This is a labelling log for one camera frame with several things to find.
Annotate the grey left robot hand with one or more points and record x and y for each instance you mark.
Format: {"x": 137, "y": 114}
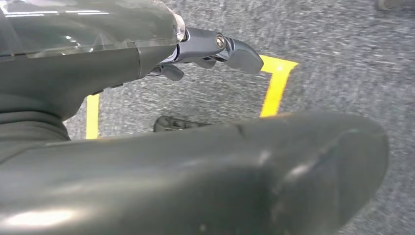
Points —
{"x": 194, "y": 181}

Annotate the yellow floor tape square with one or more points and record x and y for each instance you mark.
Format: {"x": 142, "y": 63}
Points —
{"x": 275, "y": 94}

